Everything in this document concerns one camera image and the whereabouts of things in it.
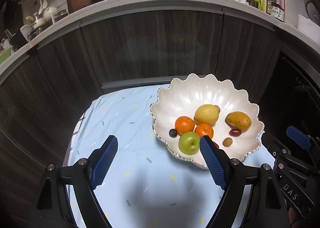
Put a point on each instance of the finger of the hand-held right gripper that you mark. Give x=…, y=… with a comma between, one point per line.
x=297, y=134
x=270, y=141

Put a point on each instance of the white checked cloth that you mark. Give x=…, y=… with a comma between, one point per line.
x=81, y=118

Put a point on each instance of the white ceramic teapot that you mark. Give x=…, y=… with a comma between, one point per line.
x=50, y=13

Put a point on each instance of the white scalloped bowl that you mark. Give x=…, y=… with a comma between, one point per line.
x=185, y=98

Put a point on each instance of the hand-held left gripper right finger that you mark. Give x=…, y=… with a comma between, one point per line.
x=212, y=163

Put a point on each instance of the green plastic basin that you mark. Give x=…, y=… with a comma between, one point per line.
x=5, y=55

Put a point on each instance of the person's right hand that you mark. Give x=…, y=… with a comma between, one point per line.
x=293, y=219

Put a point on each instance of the dark wood kitchen cabinets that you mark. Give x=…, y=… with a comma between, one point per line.
x=150, y=43

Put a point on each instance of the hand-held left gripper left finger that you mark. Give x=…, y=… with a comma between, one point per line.
x=105, y=160

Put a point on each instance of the light blue printed cloth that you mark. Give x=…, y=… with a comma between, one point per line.
x=125, y=118

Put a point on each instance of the yellow lemon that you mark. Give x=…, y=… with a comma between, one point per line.
x=206, y=114

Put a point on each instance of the white hanging ladles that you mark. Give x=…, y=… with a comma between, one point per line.
x=43, y=4

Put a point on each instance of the yellow mango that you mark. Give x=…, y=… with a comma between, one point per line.
x=238, y=120

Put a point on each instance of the dark blueberry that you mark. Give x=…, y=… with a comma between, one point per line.
x=172, y=132

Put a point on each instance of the brown longan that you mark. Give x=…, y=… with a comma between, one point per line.
x=227, y=141
x=218, y=109

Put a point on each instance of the dark sauce bottle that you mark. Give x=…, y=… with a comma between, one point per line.
x=270, y=2

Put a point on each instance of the black built-in dishwasher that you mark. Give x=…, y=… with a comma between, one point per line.
x=287, y=88

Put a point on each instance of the green apple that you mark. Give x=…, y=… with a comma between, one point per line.
x=188, y=143

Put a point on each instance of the orange tangerine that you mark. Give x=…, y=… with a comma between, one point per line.
x=204, y=130
x=184, y=125

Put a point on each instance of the glass jar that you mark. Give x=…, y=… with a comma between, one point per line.
x=61, y=15

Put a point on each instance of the large soy sauce bottle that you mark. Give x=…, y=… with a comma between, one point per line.
x=277, y=10

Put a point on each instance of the white rice cooker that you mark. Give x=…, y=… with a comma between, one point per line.
x=311, y=8

